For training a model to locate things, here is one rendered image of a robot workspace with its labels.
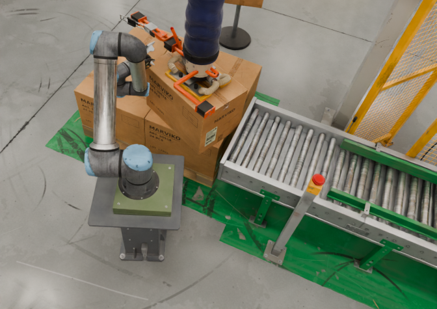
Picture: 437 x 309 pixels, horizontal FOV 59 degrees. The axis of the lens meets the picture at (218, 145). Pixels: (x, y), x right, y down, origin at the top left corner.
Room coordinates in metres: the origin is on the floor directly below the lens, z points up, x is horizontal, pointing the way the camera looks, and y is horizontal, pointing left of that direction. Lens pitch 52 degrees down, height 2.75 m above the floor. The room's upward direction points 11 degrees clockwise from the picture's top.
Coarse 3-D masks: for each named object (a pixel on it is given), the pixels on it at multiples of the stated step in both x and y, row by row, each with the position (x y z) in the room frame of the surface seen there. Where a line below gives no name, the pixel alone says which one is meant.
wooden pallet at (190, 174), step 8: (88, 128) 1.94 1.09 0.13; (88, 136) 1.94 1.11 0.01; (120, 144) 1.91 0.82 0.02; (128, 144) 1.85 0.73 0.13; (184, 168) 1.79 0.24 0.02; (184, 176) 1.73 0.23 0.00; (192, 176) 1.73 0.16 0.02; (200, 176) 1.69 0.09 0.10; (208, 176) 1.68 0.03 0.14; (216, 176) 1.75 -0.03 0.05; (208, 184) 1.67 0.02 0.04
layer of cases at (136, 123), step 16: (144, 32) 2.79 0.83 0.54; (160, 48) 2.61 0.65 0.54; (224, 64) 2.56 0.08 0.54; (240, 64) 2.60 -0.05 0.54; (256, 64) 2.64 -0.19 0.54; (128, 80) 2.17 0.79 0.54; (240, 80) 2.41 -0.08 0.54; (256, 80) 2.52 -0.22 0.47; (80, 96) 1.94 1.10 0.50; (128, 96) 2.00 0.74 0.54; (80, 112) 1.95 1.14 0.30; (128, 112) 1.84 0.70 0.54; (144, 112) 1.87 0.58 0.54; (128, 128) 1.85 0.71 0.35; (144, 128) 1.82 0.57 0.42; (160, 128) 1.78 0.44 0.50; (144, 144) 1.81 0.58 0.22; (160, 144) 1.78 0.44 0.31; (176, 144) 1.75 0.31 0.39; (224, 144) 1.83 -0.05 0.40; (192, 160) 1.71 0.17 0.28; (208, 160) 1.68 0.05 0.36
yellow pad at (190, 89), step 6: (168, 72) 1.89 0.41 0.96; (180, 72) 1.88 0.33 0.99; (174, 78) 1.85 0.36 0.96; (180, 78) 1.85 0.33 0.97; (186, 84) 1.81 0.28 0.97; (192, 84) 1.82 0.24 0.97; (198, 84) 1.84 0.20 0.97; (186, 90) 1.77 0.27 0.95; (192, 90) 1.76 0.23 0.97; (198, 96) 1.73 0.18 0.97; (204, 96) 1.74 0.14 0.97
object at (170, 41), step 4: (172, 36) 2.10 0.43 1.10; (164, 40) 2.04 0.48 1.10; (168, 40) 2.06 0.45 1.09; (172, 40) 2.06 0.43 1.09; (180, 40) 2.07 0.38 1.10; (164, 44) 2.04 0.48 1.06; (168, 44) 2.01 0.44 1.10; (172, 44) 2.02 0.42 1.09; (176, 44) 2.02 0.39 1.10; (168, 48) 2.01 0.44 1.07; (172, 48) 2.00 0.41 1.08; (172, 52) 2.00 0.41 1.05
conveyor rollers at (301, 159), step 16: (256, 112) 2.08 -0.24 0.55; (272, 128) 1.95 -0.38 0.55; (288, 128) 1.98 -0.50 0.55; (240, 144) 1.74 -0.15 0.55; (256, 144) 1.77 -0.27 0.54; (304, 144) 1.85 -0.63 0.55; (320, 144) 1.88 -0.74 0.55; (256, 160) 1.64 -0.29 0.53; (272, 160) 1.65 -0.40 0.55; (288, 160) 1.68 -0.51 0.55; (304, 160) 1.72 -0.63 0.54; (352, 160) 1.79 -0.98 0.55; (368, 160) 1.82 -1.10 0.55; (336, 176) 1.62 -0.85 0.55; (352, 176) 1.65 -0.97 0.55; (400, 176) 1.73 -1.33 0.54; (320, 192) 1.46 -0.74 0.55; (384, 192) 1.57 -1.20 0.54; (400, 192) 1.59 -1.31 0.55; (416, 192) 1.62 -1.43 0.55; (352, 208) 1.40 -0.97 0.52; (400, 208) 1.45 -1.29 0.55; (432, 240) 1.28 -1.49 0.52
